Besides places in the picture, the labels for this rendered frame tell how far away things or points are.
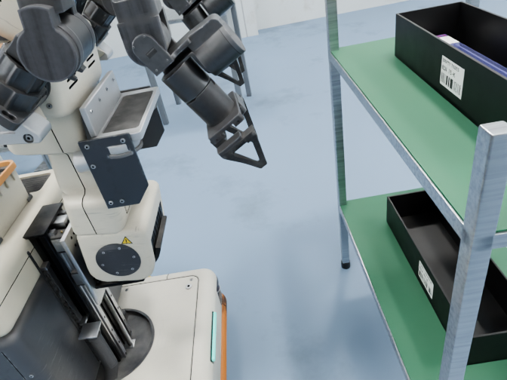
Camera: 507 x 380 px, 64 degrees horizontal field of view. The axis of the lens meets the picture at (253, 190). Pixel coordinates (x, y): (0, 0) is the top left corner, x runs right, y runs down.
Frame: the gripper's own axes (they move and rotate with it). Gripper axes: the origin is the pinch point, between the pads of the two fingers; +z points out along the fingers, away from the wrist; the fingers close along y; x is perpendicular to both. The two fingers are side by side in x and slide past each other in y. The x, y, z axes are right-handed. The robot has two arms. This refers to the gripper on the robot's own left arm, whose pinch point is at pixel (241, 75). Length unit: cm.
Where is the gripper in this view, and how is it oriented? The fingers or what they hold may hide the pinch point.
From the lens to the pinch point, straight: 110.5
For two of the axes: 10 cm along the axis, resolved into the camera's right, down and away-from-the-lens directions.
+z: 6.1, 6.5, 4.6
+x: -8.0, 5.0, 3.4
